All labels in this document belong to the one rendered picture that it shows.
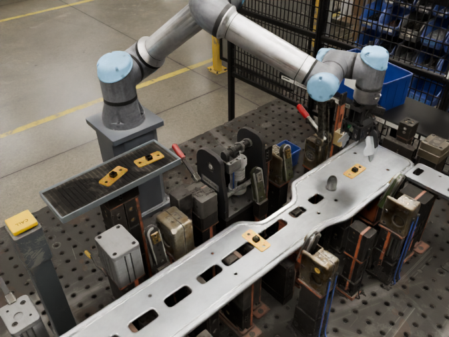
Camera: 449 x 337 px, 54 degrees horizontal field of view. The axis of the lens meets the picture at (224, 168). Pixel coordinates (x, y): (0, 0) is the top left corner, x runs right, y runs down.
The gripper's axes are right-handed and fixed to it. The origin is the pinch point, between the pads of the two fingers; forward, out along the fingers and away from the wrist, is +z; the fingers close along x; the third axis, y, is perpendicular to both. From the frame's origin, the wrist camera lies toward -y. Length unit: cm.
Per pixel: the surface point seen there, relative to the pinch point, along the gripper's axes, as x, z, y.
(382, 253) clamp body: 20.4, 25.7, 8.5
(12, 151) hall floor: -253, 110, 53
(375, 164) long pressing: 2.8, 8.2, -8.1
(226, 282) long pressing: 5, 7, 62
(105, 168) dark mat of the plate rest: -38, -8, 69
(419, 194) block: 20.0, 10.1, -7.7
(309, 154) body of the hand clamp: -16.7, 8.9, 2.9
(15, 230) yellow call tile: -31, -9, 98
